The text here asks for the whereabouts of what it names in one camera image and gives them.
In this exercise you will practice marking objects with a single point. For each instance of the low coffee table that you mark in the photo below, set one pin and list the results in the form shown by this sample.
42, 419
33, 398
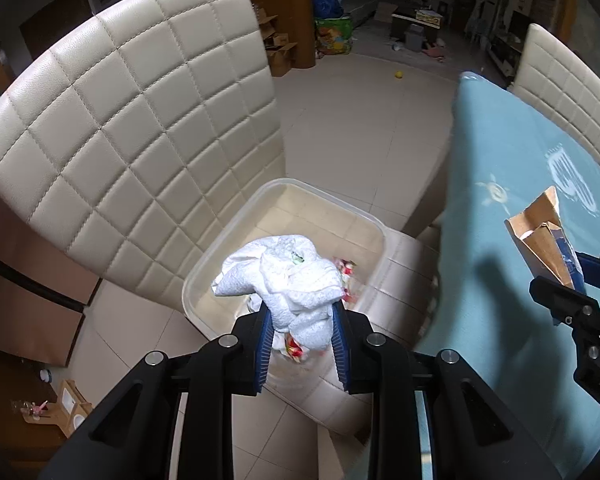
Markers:
417, 20

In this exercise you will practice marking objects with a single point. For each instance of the pile of cardboard boxes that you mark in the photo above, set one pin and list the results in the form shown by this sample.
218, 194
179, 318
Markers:
277, 40

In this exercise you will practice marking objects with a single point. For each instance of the small grey bin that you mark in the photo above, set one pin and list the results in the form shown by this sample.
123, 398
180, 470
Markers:
414, 37

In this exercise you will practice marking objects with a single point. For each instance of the red white wrapper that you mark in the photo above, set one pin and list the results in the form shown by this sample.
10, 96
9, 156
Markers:
347, 272
296, 350

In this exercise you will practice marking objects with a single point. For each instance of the colourful printed bag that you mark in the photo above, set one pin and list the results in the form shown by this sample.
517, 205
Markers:
334, 35

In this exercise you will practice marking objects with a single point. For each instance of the blue bag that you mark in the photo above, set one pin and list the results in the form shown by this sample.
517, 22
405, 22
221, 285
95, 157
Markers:
327, 4

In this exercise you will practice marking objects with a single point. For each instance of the wooden cabinet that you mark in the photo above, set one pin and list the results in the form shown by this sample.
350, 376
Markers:
285, 15

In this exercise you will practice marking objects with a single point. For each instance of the grey sofa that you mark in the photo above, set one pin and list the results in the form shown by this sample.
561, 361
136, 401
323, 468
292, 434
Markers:
365, 2

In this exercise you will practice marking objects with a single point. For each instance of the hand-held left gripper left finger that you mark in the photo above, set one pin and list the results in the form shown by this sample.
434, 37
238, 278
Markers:
264, 347

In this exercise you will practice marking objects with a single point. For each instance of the clear plastic bin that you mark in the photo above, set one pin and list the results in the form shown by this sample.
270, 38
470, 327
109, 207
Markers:
300, 220

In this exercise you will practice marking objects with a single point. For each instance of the white paper towel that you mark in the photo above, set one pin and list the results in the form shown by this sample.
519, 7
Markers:
290, 285

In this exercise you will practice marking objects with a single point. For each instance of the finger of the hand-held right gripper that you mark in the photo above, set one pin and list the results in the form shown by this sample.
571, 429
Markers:
562, 300
597, 270

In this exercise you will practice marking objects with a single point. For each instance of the light blue printed tablecloth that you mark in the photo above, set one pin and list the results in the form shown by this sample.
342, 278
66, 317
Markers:
490, 260

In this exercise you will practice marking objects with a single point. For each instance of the cream quilted chair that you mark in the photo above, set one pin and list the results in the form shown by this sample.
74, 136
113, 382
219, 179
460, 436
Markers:
130, 135
565, 90

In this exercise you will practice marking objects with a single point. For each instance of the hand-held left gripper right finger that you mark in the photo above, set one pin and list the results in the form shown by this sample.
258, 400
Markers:
340, 352

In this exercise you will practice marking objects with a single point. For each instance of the brown paper bag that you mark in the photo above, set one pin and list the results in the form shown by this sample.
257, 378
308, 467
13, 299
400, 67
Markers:
540, 240

